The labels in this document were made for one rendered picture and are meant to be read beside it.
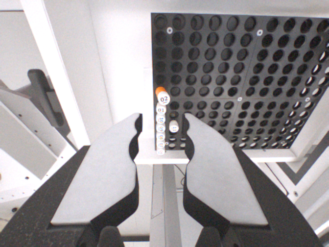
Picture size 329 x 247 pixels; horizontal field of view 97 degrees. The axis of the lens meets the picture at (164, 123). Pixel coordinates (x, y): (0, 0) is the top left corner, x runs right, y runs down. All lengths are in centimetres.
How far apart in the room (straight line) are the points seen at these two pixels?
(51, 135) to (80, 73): 31
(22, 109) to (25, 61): 96
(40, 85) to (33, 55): 116
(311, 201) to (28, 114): 58
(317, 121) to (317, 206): 13
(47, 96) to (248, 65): 23
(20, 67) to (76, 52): 127
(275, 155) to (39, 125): 53
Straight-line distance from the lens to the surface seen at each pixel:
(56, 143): 50
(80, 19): 22
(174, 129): 20
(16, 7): 39
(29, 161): 50
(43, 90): 22
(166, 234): 98
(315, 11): 32
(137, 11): 24
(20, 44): 140
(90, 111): 21
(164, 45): 17
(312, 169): 32
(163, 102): 15
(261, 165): 39
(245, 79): 21
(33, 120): 48
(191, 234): 178
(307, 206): 34
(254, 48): 20
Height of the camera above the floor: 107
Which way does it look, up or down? 57 degrees down
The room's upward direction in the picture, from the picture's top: 177 degrees clockwise
